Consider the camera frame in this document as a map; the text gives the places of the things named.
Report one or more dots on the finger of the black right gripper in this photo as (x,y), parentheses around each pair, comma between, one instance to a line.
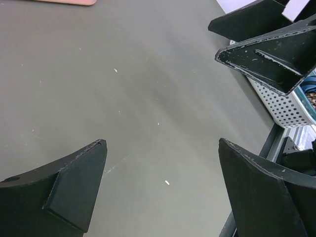
(254,19)
(279,60)

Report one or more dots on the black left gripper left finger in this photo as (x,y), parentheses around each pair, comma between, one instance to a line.
(56,199)

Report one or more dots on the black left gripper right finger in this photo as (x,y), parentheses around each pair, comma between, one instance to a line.
(267,199)

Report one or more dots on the blue striped rolled tie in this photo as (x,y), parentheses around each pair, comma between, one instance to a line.
(309,84)

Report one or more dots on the brown paisley rolled tie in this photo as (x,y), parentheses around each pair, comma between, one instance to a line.
(311,98)

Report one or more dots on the teal perforated plastic basket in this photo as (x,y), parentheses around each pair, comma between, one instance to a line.
(291,111)

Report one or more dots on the pink compartment organizer box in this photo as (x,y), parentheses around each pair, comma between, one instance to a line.
(73,2)

